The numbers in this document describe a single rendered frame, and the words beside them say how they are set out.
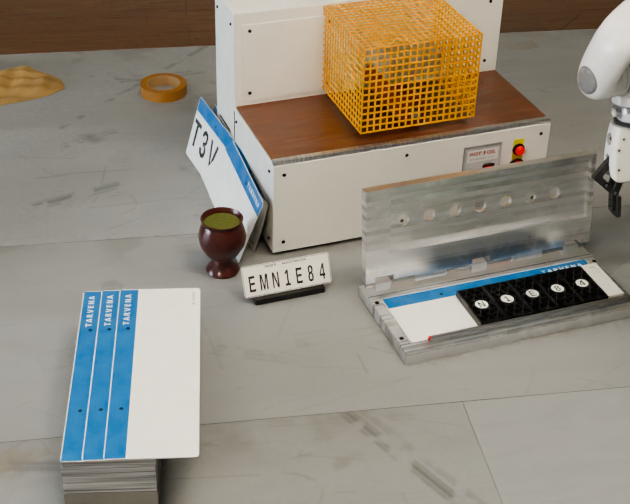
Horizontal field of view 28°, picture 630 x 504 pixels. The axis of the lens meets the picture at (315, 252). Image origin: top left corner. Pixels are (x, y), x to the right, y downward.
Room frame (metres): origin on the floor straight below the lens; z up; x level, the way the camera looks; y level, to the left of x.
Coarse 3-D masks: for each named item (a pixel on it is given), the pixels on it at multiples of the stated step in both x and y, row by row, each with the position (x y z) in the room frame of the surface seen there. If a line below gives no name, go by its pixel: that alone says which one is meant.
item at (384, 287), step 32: (544, 256) 1.90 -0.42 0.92; (576, 256) 1.90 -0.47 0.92; (384, 288) 1.78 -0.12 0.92; (416, 288) 1.78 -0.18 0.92; (384, 320) 1.69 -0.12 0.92; (544, 320) 1.70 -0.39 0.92; (576, 320) 1.71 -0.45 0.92; (608, 320) 1.73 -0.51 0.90; (416, 352) 1.60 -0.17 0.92; (448, 352) 1.62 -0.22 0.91
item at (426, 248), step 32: (544, 160) 1.91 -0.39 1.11; (576, 160) 1.93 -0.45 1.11; (384, 192) 1.80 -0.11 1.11; (416, 192) 1.83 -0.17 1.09; (448, 192) 1.85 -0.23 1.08; (480, 192) 1.87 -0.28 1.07; (512, 192) 1.89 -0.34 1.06; (544, 192) 1.91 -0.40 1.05; (576, 192) 1.93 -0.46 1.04; (384, 224) 1.79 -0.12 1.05; (416, 224) 1.82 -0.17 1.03; (448, 224) 1.84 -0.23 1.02; (480, 224) 1.86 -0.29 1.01; (512, 224) 1.88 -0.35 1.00; (544, 224) 1.89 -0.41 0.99; (576, 224) 1.92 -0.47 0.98; (384, 256) 1.78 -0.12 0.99; (416, 256) 1.80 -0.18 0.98; (448, 256) 1.82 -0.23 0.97; (480, 256) 1.84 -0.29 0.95; (512, 256) 1.87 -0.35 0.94
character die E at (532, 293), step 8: (512, 280) 1.80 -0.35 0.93; (520, 280) 1.80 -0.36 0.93; (528, 280) 1.81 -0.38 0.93; (520, 288) 1.78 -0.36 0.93; (528, 288) 1.79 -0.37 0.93; (536, 288) 1.78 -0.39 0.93; (520, 296) 1.75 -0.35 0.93; (528, 296) 1.76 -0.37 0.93; (536, 296) 1.76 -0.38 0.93; (544, 296) 1.76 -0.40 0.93; (528, 304) 1.74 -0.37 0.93; (536, 304) 1.74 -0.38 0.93; (544, 304) 1.73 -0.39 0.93; (552, 304) 1.74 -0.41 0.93; (536, 312) 1.71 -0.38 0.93
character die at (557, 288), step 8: (552, 272) 1.83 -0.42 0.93; (536, 280) 1.80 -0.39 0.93; (544, 280) 1.81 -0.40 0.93; (552, 280) 1.81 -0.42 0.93; (560, 280) 1.81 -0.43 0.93; (544, 288) 1.78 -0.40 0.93; (552, 288) 1.78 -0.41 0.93; (560, 288) 1.78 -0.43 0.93; (568, 288) 1.78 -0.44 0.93; (552, 296) 1.76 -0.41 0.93; (560, 296) 1.76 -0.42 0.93; (568, 296) 1.77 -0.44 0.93; (576, 296) 1.76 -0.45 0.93; (560, 304) 1.74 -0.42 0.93; (568, 304) 1.74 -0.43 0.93; (576, 304) 1.74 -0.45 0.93
